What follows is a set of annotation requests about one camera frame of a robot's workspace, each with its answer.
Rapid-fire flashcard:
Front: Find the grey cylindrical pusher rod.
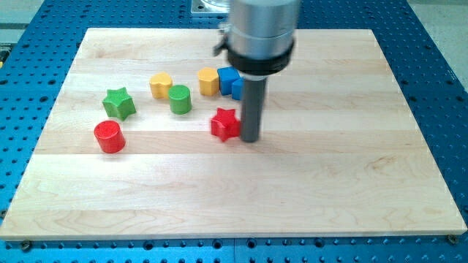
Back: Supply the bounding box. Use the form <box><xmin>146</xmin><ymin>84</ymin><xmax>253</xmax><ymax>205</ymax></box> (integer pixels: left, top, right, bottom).
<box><xmin>241</xmin><ymin>78</ymin><xmax>267</xmax><ymax>142</ymax></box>

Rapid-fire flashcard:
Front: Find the red star block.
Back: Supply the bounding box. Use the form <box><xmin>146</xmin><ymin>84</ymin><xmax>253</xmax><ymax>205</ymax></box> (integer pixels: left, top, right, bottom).
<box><xmin>211</xmin><ymin>107</ymin><xmax>241</xmax><ymax>142</ymax></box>

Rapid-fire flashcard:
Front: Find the green star block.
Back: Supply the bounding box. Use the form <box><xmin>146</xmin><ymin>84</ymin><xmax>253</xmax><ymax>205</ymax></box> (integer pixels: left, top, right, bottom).
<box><xmin>102</xmin><ymin>87</ymin><xmax>137</xmax><ymax>121</ymax></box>

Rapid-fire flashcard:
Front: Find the blue block behind rod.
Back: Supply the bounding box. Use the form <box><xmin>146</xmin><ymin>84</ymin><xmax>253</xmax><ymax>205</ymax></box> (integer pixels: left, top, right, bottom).
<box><xmin>231</xmin><ymin>78</ymin><xmax>244</xmax><ymax>101</ymax></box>

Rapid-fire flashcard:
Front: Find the blue cube block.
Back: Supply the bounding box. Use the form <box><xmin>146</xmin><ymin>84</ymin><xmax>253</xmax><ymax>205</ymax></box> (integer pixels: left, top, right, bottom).
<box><xmin>217</xmin><ymin>66</ymin><xmax>240</xmax><ymax>96</ymax></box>

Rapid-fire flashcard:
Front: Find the yellow hexagon block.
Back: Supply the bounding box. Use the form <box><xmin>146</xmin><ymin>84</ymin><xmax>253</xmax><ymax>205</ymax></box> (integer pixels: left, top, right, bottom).
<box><xmin>197</xmin><ymin>67</ymin><xmax>219</xmax><ymax>96</ymax></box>

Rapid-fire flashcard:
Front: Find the green cylinder block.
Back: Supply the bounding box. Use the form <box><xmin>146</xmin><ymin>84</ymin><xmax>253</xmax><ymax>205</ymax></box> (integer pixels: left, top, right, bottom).
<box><xmin>168</xmin><ymin>85</ymin><xmax>192</xmax><ymax>115</ymax></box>

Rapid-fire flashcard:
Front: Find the yellow heart block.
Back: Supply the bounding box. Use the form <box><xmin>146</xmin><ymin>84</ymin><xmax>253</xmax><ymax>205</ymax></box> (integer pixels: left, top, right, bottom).
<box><xmin>149</xmin><ymin>72</ymin><xmax>173</xmax><ymax>99</ymax></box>

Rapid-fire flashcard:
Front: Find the light wooden board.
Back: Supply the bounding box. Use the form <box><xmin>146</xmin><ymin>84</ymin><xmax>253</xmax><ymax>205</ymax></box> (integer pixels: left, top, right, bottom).
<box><xmin>1</xmin><ymin>28</ymin><xmax>467</xmax><ymax>241</ymax></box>

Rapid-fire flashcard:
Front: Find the red cylinder block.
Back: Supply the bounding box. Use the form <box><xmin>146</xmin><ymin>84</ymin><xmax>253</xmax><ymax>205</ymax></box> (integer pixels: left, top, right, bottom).
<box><xmin>94</xmin><ymin>121</ymin><xmax>126</xmax><ymax>153</ymax></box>

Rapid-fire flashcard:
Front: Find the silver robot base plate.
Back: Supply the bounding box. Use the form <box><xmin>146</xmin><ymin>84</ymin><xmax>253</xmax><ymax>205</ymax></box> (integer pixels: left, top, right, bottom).
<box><xmin>191</xmin><ymin>0</ymin><xmax>230</xmax><ymax>15</ymax></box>

